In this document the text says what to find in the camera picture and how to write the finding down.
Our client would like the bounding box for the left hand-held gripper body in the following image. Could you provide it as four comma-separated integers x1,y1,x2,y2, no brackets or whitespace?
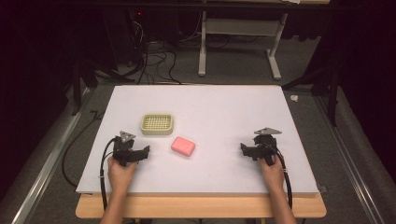
112,130,140,168

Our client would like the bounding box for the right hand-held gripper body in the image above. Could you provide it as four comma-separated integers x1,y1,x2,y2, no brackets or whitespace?
253,126,278,166

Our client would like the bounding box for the person's left hand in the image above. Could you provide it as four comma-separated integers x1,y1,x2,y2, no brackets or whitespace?
106,155,138,194

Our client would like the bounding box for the person's right hand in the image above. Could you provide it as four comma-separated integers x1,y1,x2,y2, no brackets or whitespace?
259,154,286,191

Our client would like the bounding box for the pale green soap dish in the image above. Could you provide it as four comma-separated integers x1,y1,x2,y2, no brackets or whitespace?
140,113,175,136

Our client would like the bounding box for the pink sponge block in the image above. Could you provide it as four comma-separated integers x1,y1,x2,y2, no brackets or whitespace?
170,135,197,158

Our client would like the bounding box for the white board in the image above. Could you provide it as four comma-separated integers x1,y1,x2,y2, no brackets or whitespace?
75,84,320,197

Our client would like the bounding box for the wooden table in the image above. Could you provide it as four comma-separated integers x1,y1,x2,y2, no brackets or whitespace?
75,191,328,219

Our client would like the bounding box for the black metal stand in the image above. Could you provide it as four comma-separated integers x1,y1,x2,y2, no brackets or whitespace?
281,62,341,128
70,58,135,117

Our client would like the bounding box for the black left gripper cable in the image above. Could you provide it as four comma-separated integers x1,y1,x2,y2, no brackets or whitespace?
98,137,117,211

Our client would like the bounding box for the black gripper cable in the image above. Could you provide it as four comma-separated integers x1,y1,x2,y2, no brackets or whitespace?
98,137,117,211
271,145,294,210

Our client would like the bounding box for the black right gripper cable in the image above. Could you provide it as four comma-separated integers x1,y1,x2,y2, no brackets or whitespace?
271,145,294,210

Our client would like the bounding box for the black floor cable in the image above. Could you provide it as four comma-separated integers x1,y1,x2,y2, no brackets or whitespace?
61,109,106,189

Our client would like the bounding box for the aluminium rail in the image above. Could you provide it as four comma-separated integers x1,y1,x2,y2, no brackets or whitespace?
10,89,92,224
313,95,388,224

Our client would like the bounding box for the bundle of black floor cables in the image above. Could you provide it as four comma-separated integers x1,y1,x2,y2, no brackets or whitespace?
126,18,184,86

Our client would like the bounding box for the white metal table frame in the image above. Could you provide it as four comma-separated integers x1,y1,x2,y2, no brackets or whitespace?
197,10,290,81

